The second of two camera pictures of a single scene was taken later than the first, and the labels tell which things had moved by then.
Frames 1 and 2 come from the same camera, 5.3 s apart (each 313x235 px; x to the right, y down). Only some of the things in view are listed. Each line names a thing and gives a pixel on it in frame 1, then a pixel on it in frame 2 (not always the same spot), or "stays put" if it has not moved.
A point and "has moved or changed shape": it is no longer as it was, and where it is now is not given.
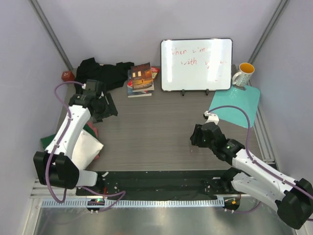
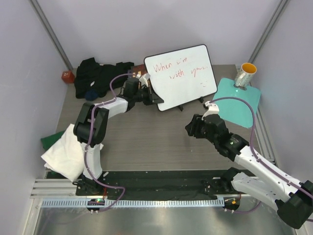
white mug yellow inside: (242, 78) stays put
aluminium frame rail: (263, 138) stays put
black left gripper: (110, 109) to (152, 98)
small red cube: (67, 76) stays put
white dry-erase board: (201, 64) has moved or changed shape
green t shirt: (46, 140) stays put
